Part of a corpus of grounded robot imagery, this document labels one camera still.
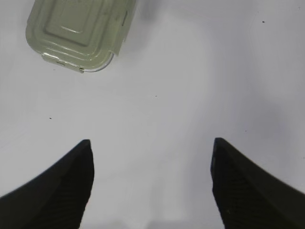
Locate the glass container green lid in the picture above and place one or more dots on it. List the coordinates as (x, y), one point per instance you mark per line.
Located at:
(81, 35)

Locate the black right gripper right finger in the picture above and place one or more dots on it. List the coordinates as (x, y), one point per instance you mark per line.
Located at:
(248, 197)

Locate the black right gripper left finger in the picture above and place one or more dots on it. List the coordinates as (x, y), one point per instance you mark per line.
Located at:
(55, 199)

